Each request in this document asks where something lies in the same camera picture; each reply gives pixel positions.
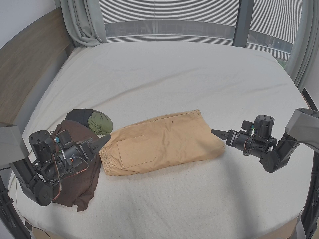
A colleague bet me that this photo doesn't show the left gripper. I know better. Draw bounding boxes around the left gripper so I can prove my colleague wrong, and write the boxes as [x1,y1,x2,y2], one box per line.
[63,134,111,168]

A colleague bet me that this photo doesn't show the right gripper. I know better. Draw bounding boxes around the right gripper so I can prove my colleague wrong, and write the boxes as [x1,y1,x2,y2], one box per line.
[211,129,252,151]

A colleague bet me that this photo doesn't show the tan shorts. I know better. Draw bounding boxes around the tan shorts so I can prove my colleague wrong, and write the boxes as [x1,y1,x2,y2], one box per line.
[98,109,226,176]

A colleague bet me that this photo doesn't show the bed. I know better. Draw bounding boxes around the bed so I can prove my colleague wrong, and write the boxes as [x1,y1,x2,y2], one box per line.
[0,7,319,239]

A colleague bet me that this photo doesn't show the green garment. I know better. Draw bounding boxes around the green garment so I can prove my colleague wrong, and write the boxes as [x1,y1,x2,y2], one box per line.
[88,111,113,136]

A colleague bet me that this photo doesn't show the black garment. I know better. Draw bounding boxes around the black garment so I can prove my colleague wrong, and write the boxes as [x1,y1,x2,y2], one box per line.
[66,109,94,128]

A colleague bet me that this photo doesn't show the brown shorts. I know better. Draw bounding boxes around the brown shorts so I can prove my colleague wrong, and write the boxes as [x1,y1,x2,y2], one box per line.
[49,120,102,212]

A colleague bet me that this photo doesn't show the grey-green curtain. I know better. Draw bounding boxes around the grey-green curtain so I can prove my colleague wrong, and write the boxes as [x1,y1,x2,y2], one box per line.
[52,0,107,47]
[284,0,319,91]

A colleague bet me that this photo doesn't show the window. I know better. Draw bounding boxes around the window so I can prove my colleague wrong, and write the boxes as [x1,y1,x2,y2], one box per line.
[96,0,304,62]

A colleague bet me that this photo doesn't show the black cable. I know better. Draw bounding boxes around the black cable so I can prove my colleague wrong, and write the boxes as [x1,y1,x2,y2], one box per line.
[24,219,51,236]
[65,157,89,175]

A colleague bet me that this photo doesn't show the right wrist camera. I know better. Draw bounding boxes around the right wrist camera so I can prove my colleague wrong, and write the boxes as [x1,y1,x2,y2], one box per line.
[241,120,254,134]

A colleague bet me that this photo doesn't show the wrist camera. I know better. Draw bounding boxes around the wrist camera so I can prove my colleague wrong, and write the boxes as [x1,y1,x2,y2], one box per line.
[241,120,254,134]
[55,130,73,149]

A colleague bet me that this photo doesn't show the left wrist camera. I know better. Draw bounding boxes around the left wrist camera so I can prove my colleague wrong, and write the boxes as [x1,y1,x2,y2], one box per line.
[55,130,73,149]

